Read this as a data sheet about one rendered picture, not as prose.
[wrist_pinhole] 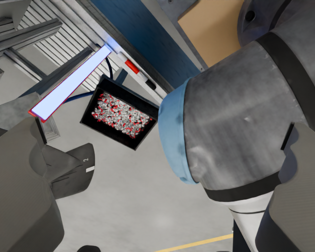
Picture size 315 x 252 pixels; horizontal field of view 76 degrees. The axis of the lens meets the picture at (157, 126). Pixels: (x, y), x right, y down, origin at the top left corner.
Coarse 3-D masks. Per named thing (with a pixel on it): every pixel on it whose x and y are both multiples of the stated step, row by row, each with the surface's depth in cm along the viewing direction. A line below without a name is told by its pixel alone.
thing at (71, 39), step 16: (32, 0) 120; (48, 0) 119; (32, 16) 125; (48, 16) 124; (64, 16) 123; (64, 32) 129; (80, 32) 128; (48, 48) 136; (64, 48) 135; (80, 48) 134; (96, 48) 133; (80, 64) 142; (112, 64) 138; (96, 80) 147
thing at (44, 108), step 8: (104, 48) 52; (96, 56) 47; (104, 56) 50; (88, 64) 43; (96, 64) 46; (80, 72) 40; (88, 72) 42; (64, 80) 35; (72, 80) 37; (80, 80) 38; (56, 88) 33; (64, 88) 34; (72, 88) 36; (48, 96) 31; (56, 96) 32; (64, 96) 33; (40, 104) 29; (48, 104) 30; (56, 104) 31; (40, 112) 28; (48, 112) 29
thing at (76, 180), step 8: (88, 144) 67; (72, 152) 65; (80, 152) 66; (88, 152) 68; (80, 160) 67; (80, 168) 69; (64, 176) 65; (72, 176) 68; (80, 176) 70; (88, 176) 74; (56, 184) 64; (64, 184) 66; (72, 184) 69; (80, 184) 72; (88, 184) 77; (56, 192) 66; (64, 192) 68; (72, 192) 72
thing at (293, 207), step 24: (288, 144) 10; (312, 144) 8; (288, 168) 8; (312, 168) 7; (288, 192) 6; (312, 192) 6; (264, 216) 6; (288, 216) 5; (312, 216) 5; (264, 240) 6; (288, 240) 5; (312, 240) 5
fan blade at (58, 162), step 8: (0, 128) 32; (48, 152) 38; (56, 152) 39; (64, 152) 40; (48, 160) 40; (56, 160) 41; (64, 160) 41; (72, 160) 42; (48, 168) 41; (56, 168) 42; (64, 168) 43; (72, 168) 44; (48, 176) 43; (56, 176) 44
